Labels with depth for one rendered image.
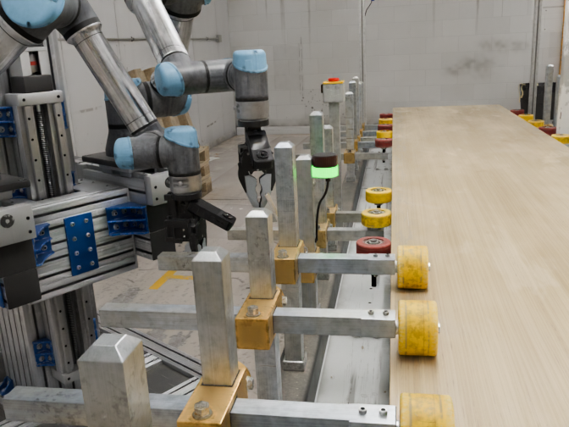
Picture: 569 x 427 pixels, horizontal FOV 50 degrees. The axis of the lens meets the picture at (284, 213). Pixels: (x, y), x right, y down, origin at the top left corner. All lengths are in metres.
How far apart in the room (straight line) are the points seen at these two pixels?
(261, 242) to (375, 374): 0.60
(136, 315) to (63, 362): 1.15
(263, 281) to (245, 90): 0.54
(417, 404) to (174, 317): 0.44
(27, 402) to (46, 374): 1.39
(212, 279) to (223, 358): 0.10
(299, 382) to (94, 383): 0.82
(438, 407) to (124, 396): 0.35
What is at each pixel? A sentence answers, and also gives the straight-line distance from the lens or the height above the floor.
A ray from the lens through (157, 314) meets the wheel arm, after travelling 0.97.
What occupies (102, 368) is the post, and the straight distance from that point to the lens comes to 0.46.
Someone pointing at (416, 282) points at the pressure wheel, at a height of 0.93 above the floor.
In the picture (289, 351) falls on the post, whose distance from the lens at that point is 1.28.
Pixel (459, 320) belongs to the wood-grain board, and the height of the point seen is 0.90.
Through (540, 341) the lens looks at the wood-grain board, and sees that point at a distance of 1.01.
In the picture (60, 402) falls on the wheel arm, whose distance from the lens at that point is 0.79.
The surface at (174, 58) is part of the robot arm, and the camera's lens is 1.43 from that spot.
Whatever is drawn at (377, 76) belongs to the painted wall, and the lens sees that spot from 9.26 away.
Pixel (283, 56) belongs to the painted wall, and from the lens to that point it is 9.46.
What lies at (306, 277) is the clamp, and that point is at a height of 0.84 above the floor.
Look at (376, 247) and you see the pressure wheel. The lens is 1.37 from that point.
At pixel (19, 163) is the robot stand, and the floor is 1.05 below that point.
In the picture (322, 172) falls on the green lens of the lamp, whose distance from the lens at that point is 1.38.
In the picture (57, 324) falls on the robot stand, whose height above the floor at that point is 0.54.
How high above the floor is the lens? 1.35
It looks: 16 degrees down
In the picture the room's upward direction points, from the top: 3 degrees counter-clockwise
